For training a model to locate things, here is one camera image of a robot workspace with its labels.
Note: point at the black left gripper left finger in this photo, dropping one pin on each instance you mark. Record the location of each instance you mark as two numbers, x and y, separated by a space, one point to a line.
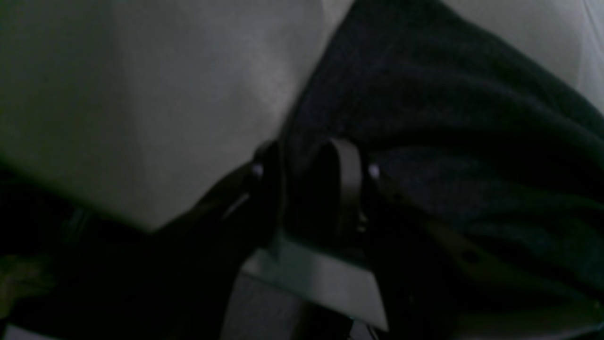
174 284

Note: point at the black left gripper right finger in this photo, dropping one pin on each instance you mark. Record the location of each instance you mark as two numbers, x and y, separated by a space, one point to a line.
434 283

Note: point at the black t-shirt with colourful print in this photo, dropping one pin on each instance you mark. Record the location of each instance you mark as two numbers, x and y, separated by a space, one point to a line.
472 131

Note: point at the light green table cloth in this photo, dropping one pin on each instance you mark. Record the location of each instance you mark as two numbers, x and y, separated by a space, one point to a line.
118 116

